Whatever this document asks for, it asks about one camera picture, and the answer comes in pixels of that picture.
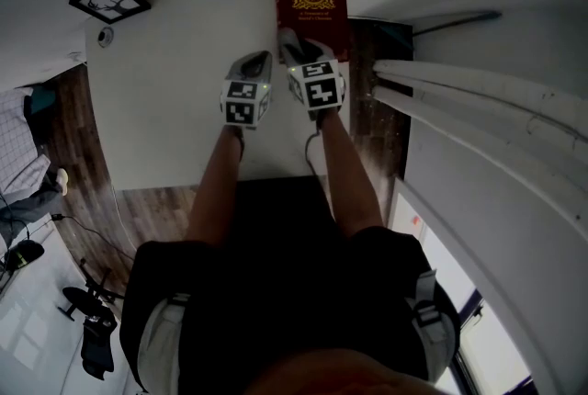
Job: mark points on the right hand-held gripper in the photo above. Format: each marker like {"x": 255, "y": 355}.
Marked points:
{"x": 319, "y": 87}

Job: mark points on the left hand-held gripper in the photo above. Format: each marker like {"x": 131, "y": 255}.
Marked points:
{"x": 241, "y": 104}

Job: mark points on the person's right forearm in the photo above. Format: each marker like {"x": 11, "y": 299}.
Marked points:
{"x": 349, "y": 172}

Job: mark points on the person's left forearm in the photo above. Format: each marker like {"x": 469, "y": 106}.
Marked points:
{"x": 216, "y": 186}

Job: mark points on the red sticker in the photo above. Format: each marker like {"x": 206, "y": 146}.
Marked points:
{"x": 415, "y": 221}

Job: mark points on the dark teal seat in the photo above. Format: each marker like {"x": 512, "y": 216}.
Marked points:
{"x": 43, "y": 98}

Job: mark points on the person's black shirt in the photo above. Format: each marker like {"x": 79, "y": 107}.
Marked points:
{"x": 285, "y": 283}

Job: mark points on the black office chair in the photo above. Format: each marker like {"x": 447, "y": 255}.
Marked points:
{"x": 80, "y": 296}

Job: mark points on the black rounded device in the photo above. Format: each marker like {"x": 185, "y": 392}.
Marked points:
{"x": 25, "y": 253}

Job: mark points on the black jacket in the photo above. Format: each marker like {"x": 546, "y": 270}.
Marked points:
{"x": 98, "y": 347}

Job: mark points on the white wall pipe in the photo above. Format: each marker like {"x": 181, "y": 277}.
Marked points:
{"x": 459, "y": 117}
{"x": 459, "y": 78}
{"x": 459, "y": 92}

